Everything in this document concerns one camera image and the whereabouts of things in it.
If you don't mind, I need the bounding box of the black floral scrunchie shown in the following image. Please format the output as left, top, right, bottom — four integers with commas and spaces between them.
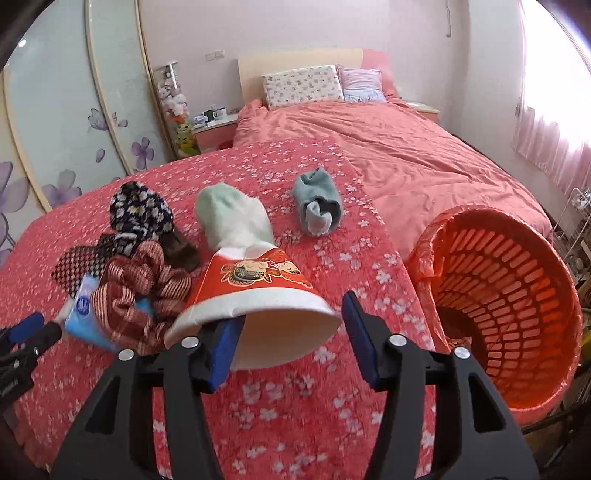
109, 181, 175, 254

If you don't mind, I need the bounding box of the orange plastic basket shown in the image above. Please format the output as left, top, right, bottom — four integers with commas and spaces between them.
418, 206, 583, 411

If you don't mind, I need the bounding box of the beige and pink headboard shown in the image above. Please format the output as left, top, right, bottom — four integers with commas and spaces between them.
237, 48, 392, 104

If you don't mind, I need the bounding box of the clear display case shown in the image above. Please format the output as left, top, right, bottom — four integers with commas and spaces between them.
152, 62, 200, 160

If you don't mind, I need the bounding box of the pink striped pillow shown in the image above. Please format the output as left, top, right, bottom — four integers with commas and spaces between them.
337, 66, 389, 103

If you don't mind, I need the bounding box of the blue tissue packet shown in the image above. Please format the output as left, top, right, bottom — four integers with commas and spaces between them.
55, 273, 155, 354

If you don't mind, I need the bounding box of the red striped scrunchie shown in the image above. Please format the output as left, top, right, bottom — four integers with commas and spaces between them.
90, 241, 192, 356

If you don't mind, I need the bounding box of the white plush toy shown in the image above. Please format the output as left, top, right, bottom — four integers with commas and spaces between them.
159, 90, 188, 118

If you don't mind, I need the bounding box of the red floral tablecloth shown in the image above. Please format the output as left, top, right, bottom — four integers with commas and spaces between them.
0, 137, 437, 480

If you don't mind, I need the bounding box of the mint green sock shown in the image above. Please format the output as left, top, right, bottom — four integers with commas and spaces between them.
195, 183, 276, 259

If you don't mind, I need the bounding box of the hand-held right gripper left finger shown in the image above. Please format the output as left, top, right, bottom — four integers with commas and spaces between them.
51, 316, 246, 480

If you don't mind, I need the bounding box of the orange laundry basket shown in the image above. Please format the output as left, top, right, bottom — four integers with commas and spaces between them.
405, 205, 578, 428

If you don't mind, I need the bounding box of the wardrobe with purple flower doors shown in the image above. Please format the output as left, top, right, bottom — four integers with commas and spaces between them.
0, 0, 174, 268

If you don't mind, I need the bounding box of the salmon pink duvet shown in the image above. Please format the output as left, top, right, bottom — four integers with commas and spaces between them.
233, 95, 555, 264

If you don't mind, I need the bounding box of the yellow-green plush toy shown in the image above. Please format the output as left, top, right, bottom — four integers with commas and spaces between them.
175, 121, 200, 158

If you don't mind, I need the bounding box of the pink curtain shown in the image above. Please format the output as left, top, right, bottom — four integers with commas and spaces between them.
512, 0, 591, 195

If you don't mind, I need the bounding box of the blue-grey rolled sock pair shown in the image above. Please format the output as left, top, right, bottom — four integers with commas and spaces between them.
292, 168, 345, 237

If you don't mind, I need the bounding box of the white floral pillow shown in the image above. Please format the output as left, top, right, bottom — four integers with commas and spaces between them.
262, 65, 345, 110

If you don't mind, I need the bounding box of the black checkered cloth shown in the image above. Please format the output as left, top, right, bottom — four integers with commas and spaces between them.
51, 233, 118, 298

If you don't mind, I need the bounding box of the white wire rack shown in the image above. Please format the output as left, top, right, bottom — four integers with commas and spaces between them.
551, 187, 591, 287

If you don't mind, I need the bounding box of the pink and white nightstand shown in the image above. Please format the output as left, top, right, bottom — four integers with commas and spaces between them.
409, 100, 440, 123
191, 114, 239, 154

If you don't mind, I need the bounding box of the red and white paper cup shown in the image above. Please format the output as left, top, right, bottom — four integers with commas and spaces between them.
164, 247, 342, 372

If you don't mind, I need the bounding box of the brown sock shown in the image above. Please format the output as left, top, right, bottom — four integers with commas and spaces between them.
159, 230, 201, 273

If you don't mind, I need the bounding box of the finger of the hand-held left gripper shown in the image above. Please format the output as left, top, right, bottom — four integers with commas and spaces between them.
0, 312, 45, 344
14, 322, 63, 365

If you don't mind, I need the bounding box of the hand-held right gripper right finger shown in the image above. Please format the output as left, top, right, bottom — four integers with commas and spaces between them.
342, 291, 541, 480

